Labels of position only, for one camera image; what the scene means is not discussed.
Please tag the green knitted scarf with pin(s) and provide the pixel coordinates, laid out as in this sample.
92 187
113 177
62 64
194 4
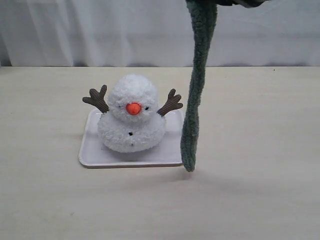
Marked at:
203 14

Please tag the white plush snowman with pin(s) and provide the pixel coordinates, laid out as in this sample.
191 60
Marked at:
131 119

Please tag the white rectangular tray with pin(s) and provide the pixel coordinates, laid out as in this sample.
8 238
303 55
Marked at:
93 154

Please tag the white backdrop curtain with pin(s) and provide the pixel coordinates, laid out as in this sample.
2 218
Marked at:
154 33

